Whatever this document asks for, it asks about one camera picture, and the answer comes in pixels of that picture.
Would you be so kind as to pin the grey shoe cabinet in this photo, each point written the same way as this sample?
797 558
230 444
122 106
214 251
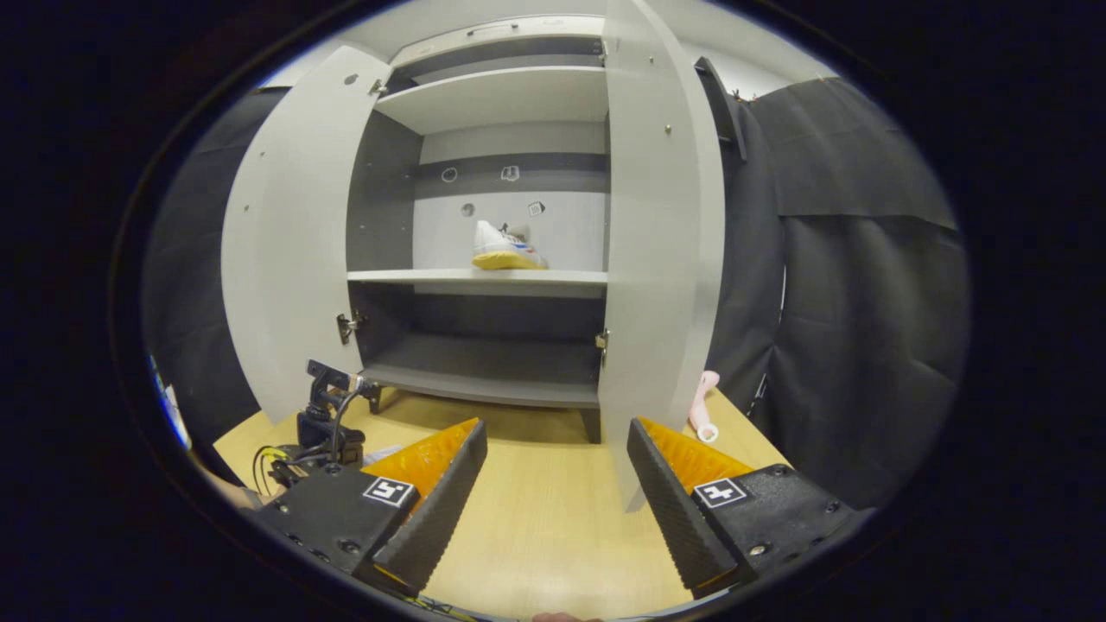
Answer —
484 354

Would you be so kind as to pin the black backdrop cloth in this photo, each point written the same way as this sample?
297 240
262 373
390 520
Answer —
864 345

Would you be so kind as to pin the pink star plush toy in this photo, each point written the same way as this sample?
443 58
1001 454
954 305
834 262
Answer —
704 406

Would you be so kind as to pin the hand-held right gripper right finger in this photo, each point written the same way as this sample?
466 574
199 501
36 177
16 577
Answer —
678 518

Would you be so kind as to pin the grey cabinet shelf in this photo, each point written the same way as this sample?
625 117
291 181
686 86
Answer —
484 278
510 95

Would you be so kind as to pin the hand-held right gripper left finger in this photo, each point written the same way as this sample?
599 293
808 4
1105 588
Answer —
436 518

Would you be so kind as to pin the grey shoe cabinet door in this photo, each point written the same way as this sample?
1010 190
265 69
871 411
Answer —
294 242
652 259

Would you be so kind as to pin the white and blue object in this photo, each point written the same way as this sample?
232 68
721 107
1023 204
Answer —
173 406

